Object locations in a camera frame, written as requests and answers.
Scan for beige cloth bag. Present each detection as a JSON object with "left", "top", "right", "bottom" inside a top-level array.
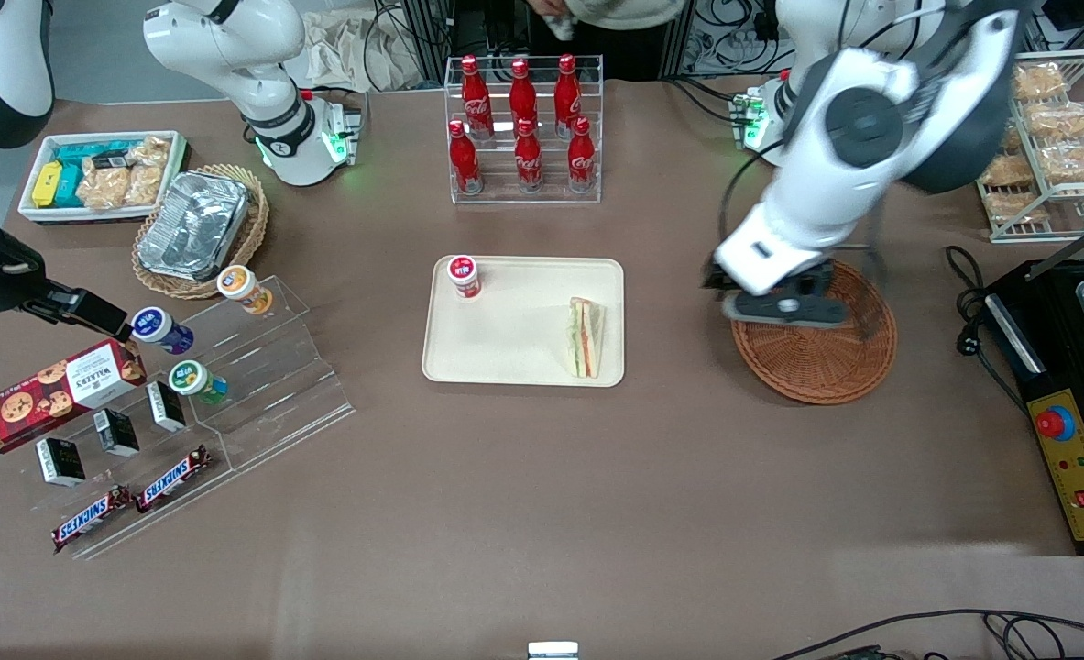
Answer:
[{"left": 308, "top": 11, "right": 433, "bottom": 93}]

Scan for light tan wicker basket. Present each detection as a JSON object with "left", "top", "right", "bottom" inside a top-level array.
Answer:
[{"left": 132, "top": 164, "right": 270, "bottom": 301}]

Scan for teal flat packet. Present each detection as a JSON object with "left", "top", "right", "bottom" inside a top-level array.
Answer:
[{"left": 54, "top": 141, "right": 135, "bottom": 170}]

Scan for tangled black background cables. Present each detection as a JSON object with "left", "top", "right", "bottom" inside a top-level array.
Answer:
[{"left": 697, "top": 0, "right": 785, "bottom": 74}]

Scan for clear acrylic bottle rack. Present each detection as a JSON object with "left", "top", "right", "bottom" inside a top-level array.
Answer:
[{"left": 443, "top": 53, "right": 605, "bottom": 205}]

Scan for Snickers chocolate bar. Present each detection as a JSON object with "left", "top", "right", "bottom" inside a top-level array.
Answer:
[
  {"left": 51, "top": 485, "right": 133, "bottom": 553},
  {"left": 135, "top": 445, "right": 214, "bottom": 513}
]

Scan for small black box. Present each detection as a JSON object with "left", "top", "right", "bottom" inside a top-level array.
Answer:
[
  {"left": 146, "top": 380, "right": 187, "bottom": 433},
  {"left": 36, "top": 437, "right": 86, "bottom": 487},
  {"left": 93, "top": 409, "right": 140, "bottom": 457}
]

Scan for black sealing machine yellow panel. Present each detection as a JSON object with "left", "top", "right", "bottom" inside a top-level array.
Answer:
[{"left": 981, "top": 211, "right": 1084, "bottom": 557}]

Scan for brown round wicker basket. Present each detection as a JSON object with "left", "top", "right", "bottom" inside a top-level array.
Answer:
[{"left": 730, "top": 261, "right": 898, "bottom": 405}]

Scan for red cola bottle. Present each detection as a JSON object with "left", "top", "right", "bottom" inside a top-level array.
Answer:
[
  {"left": 449, "top": 120, "right": 483, "bottom": 195},
  {"left": 554, "top": 53, "right": 584, "bottom": 138},
  {"left": 509, "top": 59, "right": 539, "bottom": 129},
  {"left": 514, "top": 119, "right": 543, "bottom": 193},
  {"left": 461, "top": 55, "right": 494, "bottom": 138},
  {"left": 567, "top": 116, "right": 596, "bottom": 193}
]

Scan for aluminium foil tray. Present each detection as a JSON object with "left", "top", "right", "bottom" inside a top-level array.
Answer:
[{"left": 137, "top": 170, "right": 251, "bottom": 282}]

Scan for clear acrylic stepped stand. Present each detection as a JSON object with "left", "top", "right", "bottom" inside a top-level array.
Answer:
[{"left": 28, "top": 275, "right": 356, "bottom": 560}]

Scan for triangle sandwich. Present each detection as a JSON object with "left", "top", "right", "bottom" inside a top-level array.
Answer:
[{"left": 567, "top": 296, "right": 605, "bottom": 380}]

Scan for red cookie box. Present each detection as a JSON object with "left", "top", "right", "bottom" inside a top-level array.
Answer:
[{"left": 0, "top": 338, "right": 148, "bottom": 455}]

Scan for cup with orange lid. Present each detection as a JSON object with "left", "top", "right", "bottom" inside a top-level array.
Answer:
[{"left": 216, "top": 265, "right": 274, "bottom": 315}]

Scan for white cup with red lid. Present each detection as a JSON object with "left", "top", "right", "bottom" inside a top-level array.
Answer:
[{"left": 447, "top": 255, "right": 482, "bottom": 300}]

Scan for black power cable with plug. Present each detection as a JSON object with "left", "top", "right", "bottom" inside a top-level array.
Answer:
[{"left": 945, "top": 245, "right": 1042, "bottom": 423}]

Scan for person in beige shirt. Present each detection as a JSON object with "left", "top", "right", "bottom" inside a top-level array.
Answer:
[{"left": 531, "top": 0, "right": 689, "bottom": 43}]

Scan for cup with blue lid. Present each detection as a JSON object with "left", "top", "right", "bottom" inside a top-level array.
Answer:
[{"left": 131, "top": 307, "right": 195, "bottom": 356}]

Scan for thin black loose cable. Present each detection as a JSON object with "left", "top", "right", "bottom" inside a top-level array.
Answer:
[{"left": 771, "top": 608, "right": 1084, "bottom": 660}]

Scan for cup with green lid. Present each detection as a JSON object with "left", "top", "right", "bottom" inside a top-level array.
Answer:
[{"left": 169, "top": 360, "right": 229, "bottom": 405}]

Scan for white rectangular bin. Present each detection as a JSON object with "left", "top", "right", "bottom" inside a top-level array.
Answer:
[{"left": 17, "top": 131, "right": 190, "bottom": 226}]

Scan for yellow small box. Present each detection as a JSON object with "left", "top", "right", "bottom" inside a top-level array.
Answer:
[{"left": 31, "top": 161, "right": 64, "bottom": 209}]

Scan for beige plastic tray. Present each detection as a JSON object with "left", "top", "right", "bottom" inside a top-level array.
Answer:
[{"left": 422, "top": 256, "right": 626, "bottom": 388}]

